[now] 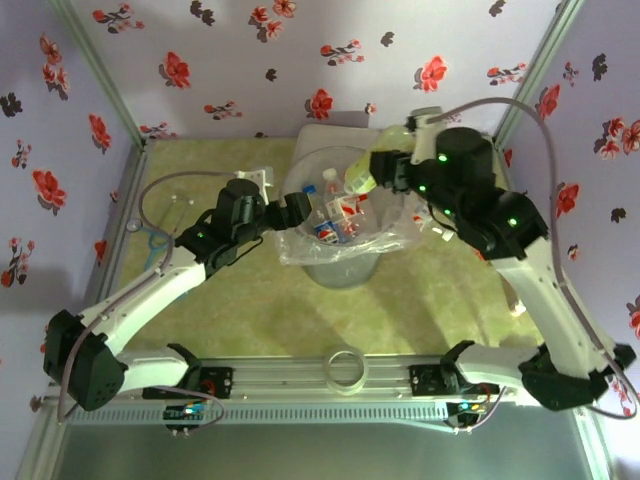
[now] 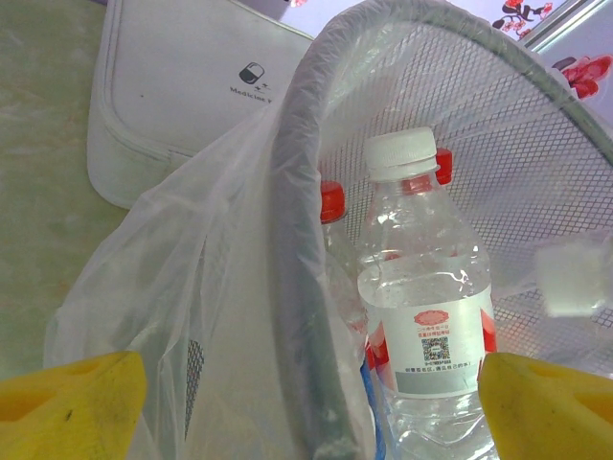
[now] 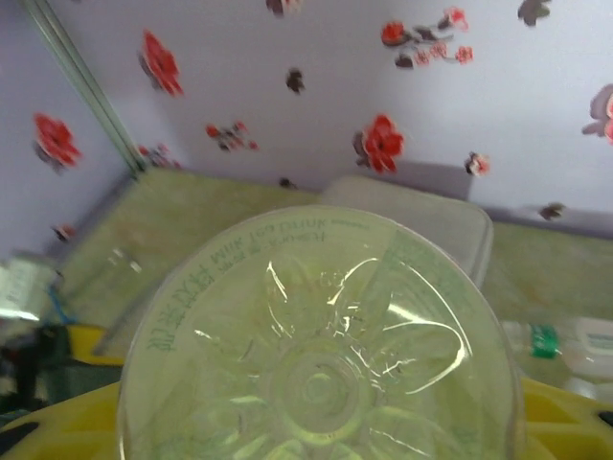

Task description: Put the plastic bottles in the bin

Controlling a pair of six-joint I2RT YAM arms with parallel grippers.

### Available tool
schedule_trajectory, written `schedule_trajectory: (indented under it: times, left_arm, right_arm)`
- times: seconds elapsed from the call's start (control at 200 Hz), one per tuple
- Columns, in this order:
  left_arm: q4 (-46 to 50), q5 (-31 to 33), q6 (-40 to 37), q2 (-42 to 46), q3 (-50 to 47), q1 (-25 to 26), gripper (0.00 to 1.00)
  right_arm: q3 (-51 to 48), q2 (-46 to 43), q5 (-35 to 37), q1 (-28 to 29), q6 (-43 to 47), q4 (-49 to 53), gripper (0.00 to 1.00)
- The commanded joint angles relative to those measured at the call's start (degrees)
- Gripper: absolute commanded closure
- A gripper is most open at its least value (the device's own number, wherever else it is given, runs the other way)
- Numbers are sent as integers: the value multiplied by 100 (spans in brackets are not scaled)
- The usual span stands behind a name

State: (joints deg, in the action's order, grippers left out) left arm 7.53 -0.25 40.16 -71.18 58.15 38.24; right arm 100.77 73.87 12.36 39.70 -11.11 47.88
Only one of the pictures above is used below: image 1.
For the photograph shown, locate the circuit board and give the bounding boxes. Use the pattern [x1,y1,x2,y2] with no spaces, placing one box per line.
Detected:
[447,399,489,426]
[163,402,211,426]

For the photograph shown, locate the white translucent plastic container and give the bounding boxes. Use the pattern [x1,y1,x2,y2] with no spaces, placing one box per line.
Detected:
[293,122,384,164]

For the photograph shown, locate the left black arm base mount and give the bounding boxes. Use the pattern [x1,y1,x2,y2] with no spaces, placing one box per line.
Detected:
[197,366,235,400]

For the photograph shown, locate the left circuit board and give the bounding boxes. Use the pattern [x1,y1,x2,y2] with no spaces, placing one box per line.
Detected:
[163,402,211,426]

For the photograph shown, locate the thin wire frame white tips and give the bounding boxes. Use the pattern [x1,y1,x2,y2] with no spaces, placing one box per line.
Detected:
[158,195,196,236]

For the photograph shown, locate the clear tape roll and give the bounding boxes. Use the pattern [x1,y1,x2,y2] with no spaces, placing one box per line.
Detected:
[323,344,370,396]

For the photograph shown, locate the aluminium corner post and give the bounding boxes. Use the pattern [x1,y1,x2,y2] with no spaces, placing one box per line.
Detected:
[52,0,154,151]
[491,0,587,151]

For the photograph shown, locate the blue plastic ring tool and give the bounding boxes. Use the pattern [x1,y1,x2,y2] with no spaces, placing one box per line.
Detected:
[143,227,174,269]

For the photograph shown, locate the red cap red label bottle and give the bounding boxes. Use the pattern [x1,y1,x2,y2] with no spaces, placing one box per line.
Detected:
[344,193,374,221]

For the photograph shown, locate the blue red cola bottle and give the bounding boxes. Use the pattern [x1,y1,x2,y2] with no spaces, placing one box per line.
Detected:
[312,219,341,246]

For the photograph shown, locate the clear plastic bin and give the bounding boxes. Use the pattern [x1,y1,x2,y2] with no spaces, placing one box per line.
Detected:
[279,144,407,291]

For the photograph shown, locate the right aluminium corner post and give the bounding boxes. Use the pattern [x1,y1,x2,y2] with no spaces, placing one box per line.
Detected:
[491,0,587,151]

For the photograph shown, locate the grey slotted cable duct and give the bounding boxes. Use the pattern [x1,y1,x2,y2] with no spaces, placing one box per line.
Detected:
[107,402,451,425]

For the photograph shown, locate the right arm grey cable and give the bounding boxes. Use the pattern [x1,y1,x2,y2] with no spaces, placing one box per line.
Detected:
[432,97,640,421]

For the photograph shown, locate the left aluminium corner post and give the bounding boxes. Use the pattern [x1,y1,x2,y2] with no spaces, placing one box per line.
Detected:
[52,0,154,151]

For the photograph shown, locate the left aluminium side rail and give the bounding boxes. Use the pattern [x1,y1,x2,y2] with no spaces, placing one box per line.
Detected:
[59,142,151,366]

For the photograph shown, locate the clear bottle red white label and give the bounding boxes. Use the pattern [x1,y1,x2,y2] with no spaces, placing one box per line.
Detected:
[410,199,456,244]

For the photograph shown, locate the left arm grey cable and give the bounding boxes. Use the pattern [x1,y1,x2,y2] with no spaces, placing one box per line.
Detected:
[55,169,241,425]

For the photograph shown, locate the right circuit board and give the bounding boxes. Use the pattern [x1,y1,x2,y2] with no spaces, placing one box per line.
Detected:
[447,399,489,426]

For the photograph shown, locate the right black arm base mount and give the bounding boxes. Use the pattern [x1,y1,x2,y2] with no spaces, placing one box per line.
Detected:
[408,363,451,399]

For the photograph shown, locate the left board grey wire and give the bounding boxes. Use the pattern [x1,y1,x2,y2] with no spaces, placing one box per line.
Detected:
[167,394,226,439]

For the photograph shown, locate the board grey wire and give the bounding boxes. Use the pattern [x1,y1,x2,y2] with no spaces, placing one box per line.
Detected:
[167,394,226,439]
[452,384,509,435]

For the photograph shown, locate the blue label water bottle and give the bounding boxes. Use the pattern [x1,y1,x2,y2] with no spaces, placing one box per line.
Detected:
[302,183,326,221]

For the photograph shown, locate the clear plastic bag liner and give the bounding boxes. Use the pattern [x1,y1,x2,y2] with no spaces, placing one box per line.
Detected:
[273,149,431,269]

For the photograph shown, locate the right board grey wire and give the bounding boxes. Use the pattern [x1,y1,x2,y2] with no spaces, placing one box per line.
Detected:
[452,384,509,435]

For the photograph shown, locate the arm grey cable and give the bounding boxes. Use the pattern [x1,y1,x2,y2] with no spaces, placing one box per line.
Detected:
[55,169,241,425]
[432,97,640,421]

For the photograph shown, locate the yellow green drink bottle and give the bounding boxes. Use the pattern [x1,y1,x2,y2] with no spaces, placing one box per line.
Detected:
[343,124,416,196]

